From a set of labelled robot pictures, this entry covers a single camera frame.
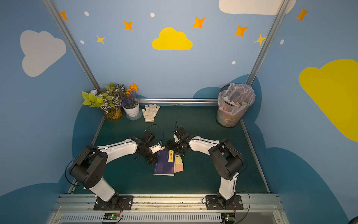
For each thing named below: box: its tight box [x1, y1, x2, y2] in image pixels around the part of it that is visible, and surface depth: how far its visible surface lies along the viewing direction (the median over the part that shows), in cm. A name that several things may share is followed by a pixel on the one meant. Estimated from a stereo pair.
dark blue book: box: [153, 149, 176, 177], surface depth 88 cm
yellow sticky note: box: [175, 155, 183, 165], surface depth 89 cm
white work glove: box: [141, 103, 161, 123], surface depth 120 cm
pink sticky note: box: [174, 162, 184, 174], surface depth 86 cm
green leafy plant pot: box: [81, 82, 125, 122], surface depth 95 cm
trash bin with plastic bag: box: [215, 83, 256, 128], surface depth 100 cm
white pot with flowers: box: [121, 83, 140, 118], surface depth 109 cm
